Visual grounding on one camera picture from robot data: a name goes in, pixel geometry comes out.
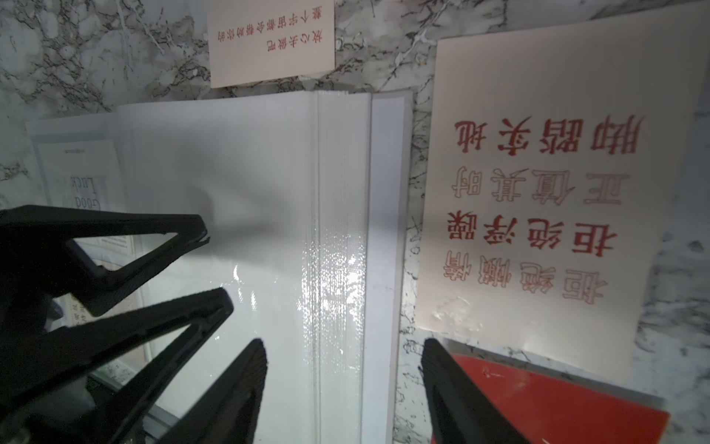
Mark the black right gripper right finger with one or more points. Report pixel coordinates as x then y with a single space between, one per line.
460 412

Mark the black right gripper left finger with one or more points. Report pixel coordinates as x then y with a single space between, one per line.
228 411

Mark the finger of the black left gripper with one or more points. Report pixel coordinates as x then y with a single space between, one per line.
39 251
36 366

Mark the white photo album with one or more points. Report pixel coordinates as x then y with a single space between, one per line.
304 197

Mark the large red card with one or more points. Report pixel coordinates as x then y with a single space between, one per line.
549 410

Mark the pink card gold character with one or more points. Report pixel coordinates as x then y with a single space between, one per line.
262 40

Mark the pink card four text rows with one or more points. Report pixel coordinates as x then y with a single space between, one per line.
552 162

